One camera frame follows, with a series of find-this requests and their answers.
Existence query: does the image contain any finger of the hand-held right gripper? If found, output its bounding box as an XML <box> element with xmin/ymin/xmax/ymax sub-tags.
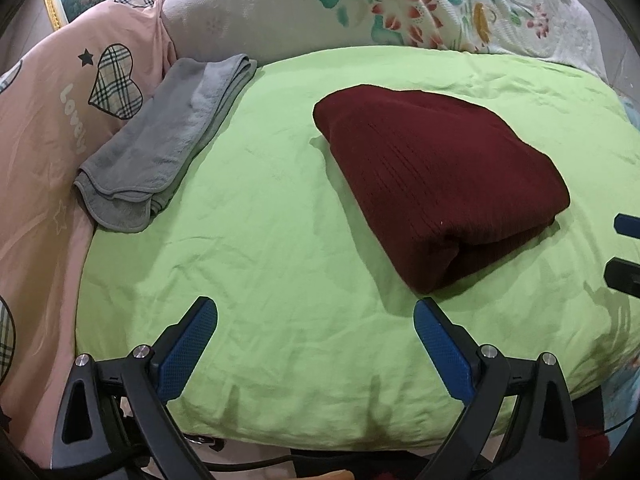
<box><xmin>614</xmin><ymin>212</ymin><xmax>640</xmax><ymax>239</ymax></box>
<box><xmin>603</xmin><ymin>256</ymin><xmax>640</xmax><ymax>306</ymax></box>

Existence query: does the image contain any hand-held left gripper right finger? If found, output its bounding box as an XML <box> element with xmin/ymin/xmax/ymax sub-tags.
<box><xmin>413</xmin><ymin>297</ymin><xmax>581</xmax><ymax>480</ymax></box>

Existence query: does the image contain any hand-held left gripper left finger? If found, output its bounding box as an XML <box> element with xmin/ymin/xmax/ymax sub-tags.
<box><xmin>50</xmin><ymin>296</ymin><xmax>219</xmax><ymax>480</ymax></box>

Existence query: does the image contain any maroon knit sweater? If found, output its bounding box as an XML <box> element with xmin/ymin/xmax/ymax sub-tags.
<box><xmin>312</xmin><ymin>85</ymin><xmax>572</xmax><ymax>295</ymax></box>

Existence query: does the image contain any light blue patterned cloth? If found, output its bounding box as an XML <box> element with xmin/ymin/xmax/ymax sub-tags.
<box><xmin>597</xmin><ymin>350</ymin><xmax>640</xmax><ymax>443</ymax></box>

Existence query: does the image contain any light green bed sheet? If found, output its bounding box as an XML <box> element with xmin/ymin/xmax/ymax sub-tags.
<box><xmin>75</xmin><ymin>46</ymin><xmax>640</xmax><ymax>448</ymax></box>

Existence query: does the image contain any red cloth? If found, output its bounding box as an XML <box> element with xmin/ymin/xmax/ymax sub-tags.
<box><xmin>575</xmin><ymin>422</ymin><xmax>610</xmax><ymax>480</ymax></box>

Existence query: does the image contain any grey folded towel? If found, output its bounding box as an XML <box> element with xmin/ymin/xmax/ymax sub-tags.
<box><xmin>74</xmin><ymin>55</ymin><xmax>258</xmax><ymax>233</ymax></box>

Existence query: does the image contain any pink heart print duvet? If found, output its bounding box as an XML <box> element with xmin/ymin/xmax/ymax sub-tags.
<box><xmin>0</xmin><ymin>0</ymin><xmax>181</xmax><ymax>461</ymax></box>

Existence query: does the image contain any white floral blanket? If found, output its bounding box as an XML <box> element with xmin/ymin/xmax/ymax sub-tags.
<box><xmin>161</xmin><ymin>0</ymin><xmax>608</xmax><ymax>81</ymax></box>

